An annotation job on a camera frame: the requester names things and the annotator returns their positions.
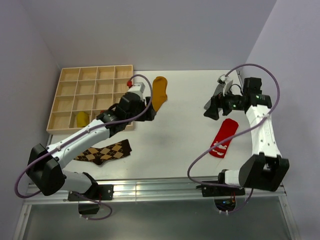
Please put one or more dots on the brown argyle sock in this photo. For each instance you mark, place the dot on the brown argyle sock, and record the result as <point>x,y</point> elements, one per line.
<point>99,156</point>

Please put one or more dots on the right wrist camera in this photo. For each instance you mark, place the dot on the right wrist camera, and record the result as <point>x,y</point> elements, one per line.
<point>224,84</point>

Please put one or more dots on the black sock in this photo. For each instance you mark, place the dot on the black sock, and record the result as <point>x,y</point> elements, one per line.
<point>149,115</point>

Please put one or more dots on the yellow bear sock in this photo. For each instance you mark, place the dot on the yellow bear sock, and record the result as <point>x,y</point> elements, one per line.
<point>82,119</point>

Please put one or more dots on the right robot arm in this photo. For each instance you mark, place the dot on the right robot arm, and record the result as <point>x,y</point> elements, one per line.
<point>266,167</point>

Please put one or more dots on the mustard striped-cuff sock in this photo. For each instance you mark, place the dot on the mustard striped-cuff sock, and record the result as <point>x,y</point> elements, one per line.
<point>159,91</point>

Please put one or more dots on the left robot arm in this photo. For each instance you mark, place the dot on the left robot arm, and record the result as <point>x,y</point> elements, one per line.
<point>46,164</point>

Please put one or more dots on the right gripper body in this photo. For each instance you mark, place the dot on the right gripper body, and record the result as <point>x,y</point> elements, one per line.
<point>229,102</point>

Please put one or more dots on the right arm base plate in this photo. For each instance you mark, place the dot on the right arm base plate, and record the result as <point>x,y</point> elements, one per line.
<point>220,191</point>

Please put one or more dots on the wooden compartment tray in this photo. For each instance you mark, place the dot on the wooden compartment tray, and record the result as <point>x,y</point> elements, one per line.
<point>86,92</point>

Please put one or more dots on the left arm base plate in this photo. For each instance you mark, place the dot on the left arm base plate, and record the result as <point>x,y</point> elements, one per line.
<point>102,192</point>

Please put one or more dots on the grey sock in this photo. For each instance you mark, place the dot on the grey sock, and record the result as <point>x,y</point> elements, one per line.
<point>218,90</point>

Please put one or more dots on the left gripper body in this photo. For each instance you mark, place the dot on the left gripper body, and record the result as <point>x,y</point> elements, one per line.
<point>140,107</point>

